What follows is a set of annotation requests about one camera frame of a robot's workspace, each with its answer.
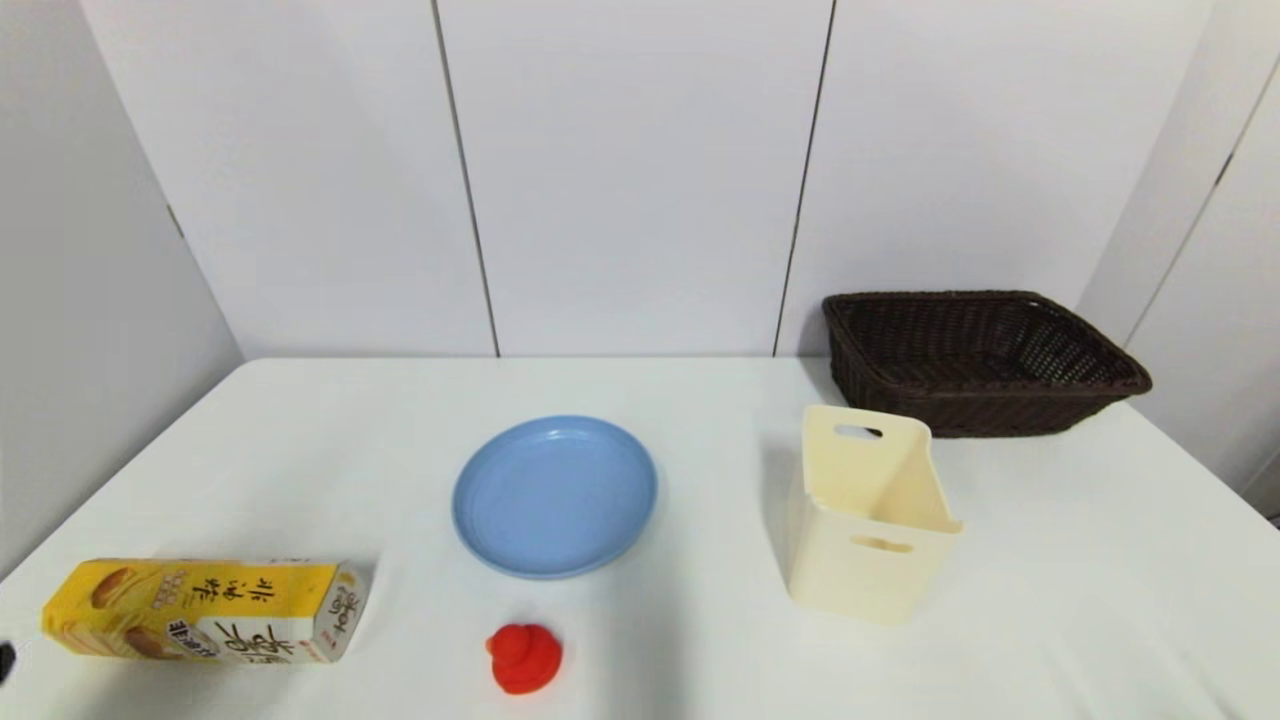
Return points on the red rubber duck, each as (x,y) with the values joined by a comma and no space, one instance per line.
(525,660)

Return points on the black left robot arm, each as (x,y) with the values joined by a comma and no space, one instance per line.
(5,664)

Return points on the blue round plate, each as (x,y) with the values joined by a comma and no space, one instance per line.
(555,497)

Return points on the cream plastic storage bin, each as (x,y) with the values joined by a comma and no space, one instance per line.
(860,560)

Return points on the dark brown wicker basket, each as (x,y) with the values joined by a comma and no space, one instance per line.
(985,375)

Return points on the yellow snack box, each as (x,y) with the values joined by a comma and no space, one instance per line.
(210,608)

